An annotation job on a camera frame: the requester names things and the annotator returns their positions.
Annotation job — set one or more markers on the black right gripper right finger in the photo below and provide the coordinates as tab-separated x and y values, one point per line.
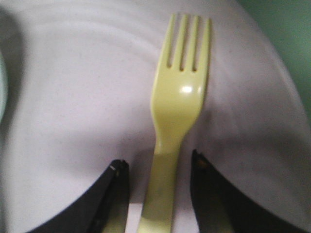
220	207

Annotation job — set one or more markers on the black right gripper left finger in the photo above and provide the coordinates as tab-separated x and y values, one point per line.
103	208

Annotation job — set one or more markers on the light green tray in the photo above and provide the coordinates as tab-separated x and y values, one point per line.
287	23

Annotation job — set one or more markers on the yellow plastic fork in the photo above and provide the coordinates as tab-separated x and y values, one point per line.
176	103

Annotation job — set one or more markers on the beige round plate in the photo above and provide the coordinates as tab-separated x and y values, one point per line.
80	75

